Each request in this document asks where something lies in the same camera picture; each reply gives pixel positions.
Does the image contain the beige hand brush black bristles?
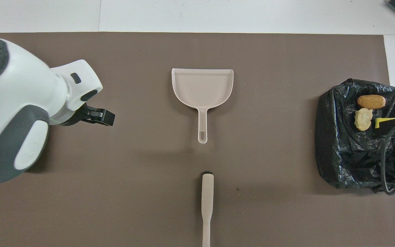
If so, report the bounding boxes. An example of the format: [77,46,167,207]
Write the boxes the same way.
[201,170,215,247]

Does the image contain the small yellow sponge piece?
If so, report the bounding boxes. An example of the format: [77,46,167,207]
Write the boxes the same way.
[375,117,395,129]

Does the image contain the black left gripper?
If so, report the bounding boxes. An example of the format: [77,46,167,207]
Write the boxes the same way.
[60,103,116,127]

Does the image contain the beige plastic dustpan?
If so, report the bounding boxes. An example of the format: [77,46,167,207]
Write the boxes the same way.
[171,68,235,145]

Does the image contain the beige crumbly foam chunk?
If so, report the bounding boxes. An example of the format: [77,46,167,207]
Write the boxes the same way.
[354,108,374,131]

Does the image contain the black bagged bin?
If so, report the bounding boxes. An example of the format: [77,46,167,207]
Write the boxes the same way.
[315,78,395,193]

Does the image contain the brown table mat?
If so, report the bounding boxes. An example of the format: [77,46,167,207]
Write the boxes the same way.
[0,32,395,247]

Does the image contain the brown bread roll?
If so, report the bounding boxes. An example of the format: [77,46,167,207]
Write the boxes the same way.
[357,94,387,110]

